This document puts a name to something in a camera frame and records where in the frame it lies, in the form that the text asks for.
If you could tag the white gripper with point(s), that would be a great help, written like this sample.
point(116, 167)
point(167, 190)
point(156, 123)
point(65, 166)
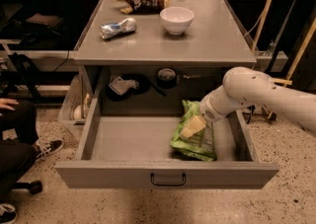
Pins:
point(208, 111)

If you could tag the green rice chip bag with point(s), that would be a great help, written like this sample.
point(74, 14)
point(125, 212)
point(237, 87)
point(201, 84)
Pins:
point(201, 145)

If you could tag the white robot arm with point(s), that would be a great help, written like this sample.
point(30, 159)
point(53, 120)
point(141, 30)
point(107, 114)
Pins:
point(243, 87)

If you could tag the grey counter cabinet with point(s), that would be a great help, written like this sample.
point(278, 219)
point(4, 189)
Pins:
point(212, 44)

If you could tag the grey open drawer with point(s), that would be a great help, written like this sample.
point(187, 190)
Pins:
point(122, 151)

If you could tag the person's hand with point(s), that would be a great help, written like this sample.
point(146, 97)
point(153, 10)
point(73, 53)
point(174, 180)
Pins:
point(8, 104)

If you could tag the black tape roll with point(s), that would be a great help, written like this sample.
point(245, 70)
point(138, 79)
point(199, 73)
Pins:
point(166, 78)

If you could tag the black pan with paper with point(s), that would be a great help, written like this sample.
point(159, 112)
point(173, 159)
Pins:
point(121, 87)

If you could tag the white bowl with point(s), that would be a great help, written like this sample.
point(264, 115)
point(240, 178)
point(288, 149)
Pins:
point(176, 20)

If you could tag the crushed silver can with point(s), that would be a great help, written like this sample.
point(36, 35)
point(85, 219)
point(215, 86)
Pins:
point(110, 30)

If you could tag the black white sneaker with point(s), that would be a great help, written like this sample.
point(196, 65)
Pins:
point(49, 148)
point(8, 214)

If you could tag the black chair caster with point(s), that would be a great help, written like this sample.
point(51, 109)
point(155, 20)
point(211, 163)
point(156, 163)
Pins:
point(32, 187)

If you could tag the seated person in black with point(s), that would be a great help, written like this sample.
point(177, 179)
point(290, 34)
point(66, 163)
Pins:
point(17, 157)

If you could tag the black drawer handle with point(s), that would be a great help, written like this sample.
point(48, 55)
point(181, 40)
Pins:
point(168, 181)

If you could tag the wooden stick frame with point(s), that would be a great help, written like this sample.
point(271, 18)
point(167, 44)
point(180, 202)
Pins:
point(272, 52)

